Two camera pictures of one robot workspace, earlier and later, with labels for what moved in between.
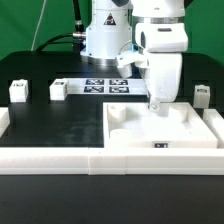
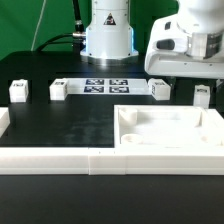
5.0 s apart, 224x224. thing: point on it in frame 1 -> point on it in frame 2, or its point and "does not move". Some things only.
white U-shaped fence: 107,161 does not move
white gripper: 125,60 -> 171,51
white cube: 58,89 does not move
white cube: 201,96 does not move
